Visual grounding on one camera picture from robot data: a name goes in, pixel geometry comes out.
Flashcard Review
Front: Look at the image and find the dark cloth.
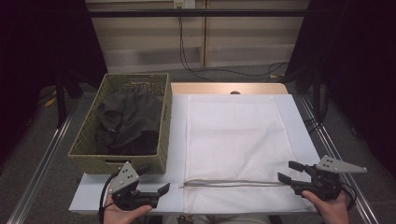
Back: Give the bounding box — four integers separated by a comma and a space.
95, 88, 163, 157

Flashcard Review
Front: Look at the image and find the white mesh laundry bag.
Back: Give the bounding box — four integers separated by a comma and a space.
181, 93, 314, 215

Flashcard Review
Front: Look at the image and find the metal floor rail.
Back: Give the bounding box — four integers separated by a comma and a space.
6, 101, 79, 224
299, 94, 380, 224

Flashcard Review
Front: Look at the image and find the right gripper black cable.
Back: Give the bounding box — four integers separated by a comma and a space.
340, 181, 358, 211

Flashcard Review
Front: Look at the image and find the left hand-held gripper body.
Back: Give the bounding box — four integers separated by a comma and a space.
107, 161, 160, 212

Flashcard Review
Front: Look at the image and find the black wall cable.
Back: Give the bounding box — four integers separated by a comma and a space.
177, 7, 217, 83

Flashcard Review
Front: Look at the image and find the white table mat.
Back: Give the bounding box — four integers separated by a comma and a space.
68, 93, 331, 216

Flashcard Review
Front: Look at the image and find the black horizontal bar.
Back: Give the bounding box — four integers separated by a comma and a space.
87, 8, 312, 19

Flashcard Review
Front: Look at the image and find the black metal stand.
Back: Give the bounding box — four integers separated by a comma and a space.
312, 66, 323, 119
53, 70, 68, 129

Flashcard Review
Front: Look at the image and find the black floor cable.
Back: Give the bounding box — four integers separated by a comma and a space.
186, 61, 290, 79

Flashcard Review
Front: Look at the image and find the dark curtain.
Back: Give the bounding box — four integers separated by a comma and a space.
0, 0, 108, 162
285, 0, 396, 180

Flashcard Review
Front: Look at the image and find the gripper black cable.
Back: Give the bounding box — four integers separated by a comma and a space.
340, 181, 358, 211
98, 172, 120, 224

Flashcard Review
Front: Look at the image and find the person's lap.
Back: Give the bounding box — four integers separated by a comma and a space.
162, 214, 273, 224

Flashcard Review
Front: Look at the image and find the person's right hand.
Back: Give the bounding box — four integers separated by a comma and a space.
302, 189, 351, 224

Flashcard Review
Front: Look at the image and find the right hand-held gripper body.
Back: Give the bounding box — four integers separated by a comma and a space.
292, 154, 368, 202

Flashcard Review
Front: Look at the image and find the grey bag drawstring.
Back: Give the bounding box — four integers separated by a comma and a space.
178, 178, 287, 189

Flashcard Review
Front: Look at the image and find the person's left hand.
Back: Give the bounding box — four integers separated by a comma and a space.
103, 194, 153, 224

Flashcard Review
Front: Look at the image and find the green woven basket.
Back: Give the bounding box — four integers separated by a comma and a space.
67, 72, 173, 175

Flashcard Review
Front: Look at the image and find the white wall outlet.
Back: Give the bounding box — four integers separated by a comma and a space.
173, 0, 196, 9

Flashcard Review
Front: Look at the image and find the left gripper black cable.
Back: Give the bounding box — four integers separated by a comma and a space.
98, 172, 120, 224

